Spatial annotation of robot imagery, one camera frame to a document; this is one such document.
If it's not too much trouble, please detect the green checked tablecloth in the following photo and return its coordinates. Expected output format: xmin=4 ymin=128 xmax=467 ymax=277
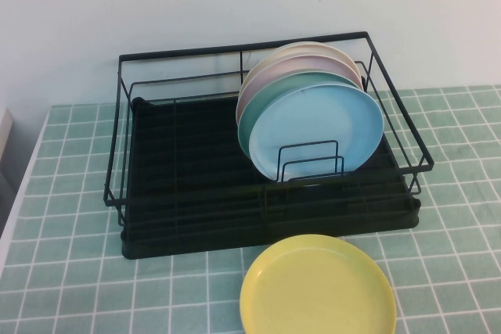
xmin=0 ymin=84 xmax=501 ymax=334

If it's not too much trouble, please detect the teal green round plate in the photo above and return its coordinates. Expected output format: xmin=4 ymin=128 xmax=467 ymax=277
xmin=237 ymin=70 xmax=369 ymax=160

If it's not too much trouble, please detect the cream round plate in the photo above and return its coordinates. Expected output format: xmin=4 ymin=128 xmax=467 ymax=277
xmin=238 ymin=41 xmax=361 ymax=92

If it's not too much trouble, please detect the black wire dish rack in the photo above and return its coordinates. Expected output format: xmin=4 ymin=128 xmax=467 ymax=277
xmin=102 ymin=31 xmax=434 ymax=229

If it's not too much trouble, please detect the black plastic drip tray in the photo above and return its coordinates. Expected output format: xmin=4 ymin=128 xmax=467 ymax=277
xmin=119 ymin=96 xmax=423 ymax=260

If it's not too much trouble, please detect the light blue round plate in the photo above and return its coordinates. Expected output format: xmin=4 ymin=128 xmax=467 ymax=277
xmin=248 ymin=81 xmax=385 ymax=183

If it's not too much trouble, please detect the pink round plate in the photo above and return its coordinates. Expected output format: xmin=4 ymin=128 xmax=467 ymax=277
xmin=236 ymin=56 xmax=363 ymax=116

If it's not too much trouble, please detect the yellow round plate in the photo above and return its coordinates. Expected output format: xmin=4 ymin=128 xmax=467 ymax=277
xmin=239 ymin=233 xmax=398 ymax=334

